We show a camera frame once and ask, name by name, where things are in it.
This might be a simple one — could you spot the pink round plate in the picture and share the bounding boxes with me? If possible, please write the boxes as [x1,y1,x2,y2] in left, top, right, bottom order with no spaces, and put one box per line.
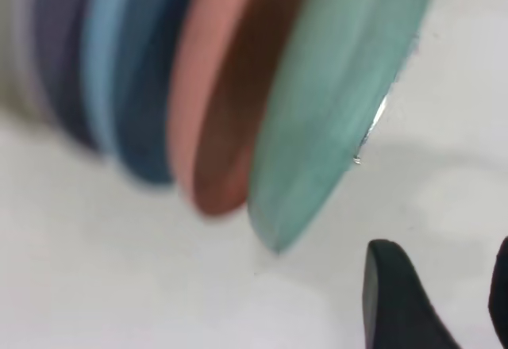
[166,0,318,217]

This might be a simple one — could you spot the green round plate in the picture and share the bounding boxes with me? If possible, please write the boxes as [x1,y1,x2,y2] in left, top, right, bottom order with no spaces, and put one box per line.
[246,0,441,257]

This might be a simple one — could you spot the dark purple plate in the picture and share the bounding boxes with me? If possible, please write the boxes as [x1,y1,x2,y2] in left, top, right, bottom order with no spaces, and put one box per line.
[33,0,100,150]

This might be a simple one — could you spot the olive beige plate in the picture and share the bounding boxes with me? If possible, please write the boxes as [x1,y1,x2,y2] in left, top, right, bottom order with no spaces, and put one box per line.
[0,0,44,118]

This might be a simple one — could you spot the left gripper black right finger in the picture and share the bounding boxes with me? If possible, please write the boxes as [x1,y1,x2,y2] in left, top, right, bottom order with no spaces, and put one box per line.
[487,236,508,349]

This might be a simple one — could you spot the navy plate with blue rim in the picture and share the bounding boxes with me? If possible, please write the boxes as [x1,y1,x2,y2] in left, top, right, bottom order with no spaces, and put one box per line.
[81,0,199,186]

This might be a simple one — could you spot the metal wire plate rack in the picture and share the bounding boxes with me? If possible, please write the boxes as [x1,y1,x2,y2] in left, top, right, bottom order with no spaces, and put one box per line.
[352,31,420,167]

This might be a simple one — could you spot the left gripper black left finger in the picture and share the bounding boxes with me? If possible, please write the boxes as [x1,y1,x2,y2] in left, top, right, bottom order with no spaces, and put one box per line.
[362,239,473,349]

